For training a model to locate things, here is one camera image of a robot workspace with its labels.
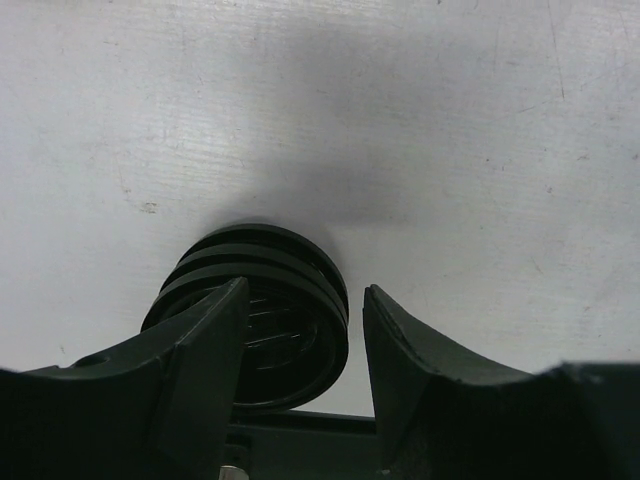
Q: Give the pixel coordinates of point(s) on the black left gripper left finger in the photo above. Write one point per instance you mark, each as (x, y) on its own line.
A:
(155, 406)

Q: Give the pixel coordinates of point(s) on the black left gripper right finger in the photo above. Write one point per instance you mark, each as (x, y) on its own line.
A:
(443, 411)

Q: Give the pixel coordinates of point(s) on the black cup lid stack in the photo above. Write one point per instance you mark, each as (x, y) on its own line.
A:
(296, 343)

